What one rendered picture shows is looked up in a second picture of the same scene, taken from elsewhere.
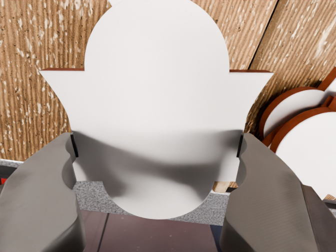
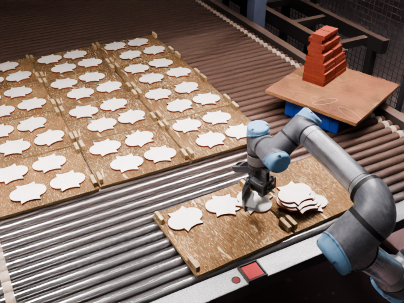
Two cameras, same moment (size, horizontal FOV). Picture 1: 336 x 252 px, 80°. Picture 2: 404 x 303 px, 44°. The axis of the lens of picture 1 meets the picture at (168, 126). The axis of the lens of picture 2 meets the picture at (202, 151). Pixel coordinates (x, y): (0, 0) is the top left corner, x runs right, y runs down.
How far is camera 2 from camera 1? 1.84 m
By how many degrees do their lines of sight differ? 75
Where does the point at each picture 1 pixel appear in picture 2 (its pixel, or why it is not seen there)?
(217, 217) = not seen: hidden behind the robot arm
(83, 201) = (272, 268)
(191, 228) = not seen: outside the picture
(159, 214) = (268, 208)
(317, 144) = (286, 195)
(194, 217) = (317, 251)
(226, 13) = not seen: hidden behind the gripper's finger
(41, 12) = (223, 224)
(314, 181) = (298, 198)
